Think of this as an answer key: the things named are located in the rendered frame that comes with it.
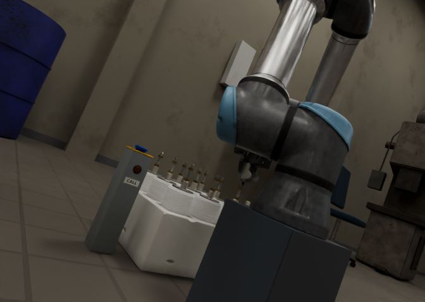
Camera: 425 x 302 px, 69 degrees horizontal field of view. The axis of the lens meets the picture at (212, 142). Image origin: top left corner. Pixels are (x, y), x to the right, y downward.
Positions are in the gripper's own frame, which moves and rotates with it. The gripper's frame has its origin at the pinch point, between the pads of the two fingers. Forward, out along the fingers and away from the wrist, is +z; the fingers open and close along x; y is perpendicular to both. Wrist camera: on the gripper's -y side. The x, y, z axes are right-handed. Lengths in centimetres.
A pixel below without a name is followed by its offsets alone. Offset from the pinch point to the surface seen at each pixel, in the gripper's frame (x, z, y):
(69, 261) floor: -52, 35, 5
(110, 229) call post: -40.8, 27.4, -2.7
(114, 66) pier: 15, -65, -244
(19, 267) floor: -64, 35, 11
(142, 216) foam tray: -30.9, 21.9, -5.1
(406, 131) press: 382, -164, -102
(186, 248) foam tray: -19.2, 25.5, 7.1
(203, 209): -15.0, 12.9, 3.1
